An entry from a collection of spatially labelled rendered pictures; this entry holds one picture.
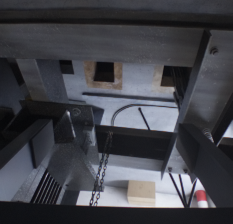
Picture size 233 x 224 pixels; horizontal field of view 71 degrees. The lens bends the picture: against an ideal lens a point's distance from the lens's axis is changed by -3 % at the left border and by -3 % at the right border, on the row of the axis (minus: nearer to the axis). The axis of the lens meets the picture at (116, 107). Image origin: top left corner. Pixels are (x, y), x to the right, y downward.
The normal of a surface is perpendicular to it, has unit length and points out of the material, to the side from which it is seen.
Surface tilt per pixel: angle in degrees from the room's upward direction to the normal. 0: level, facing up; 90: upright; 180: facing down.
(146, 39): 0
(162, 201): 90
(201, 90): 0
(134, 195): 90
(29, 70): 0
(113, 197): 90
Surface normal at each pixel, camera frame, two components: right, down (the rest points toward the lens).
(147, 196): -0.14, -0.76
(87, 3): -0.15, 0.65
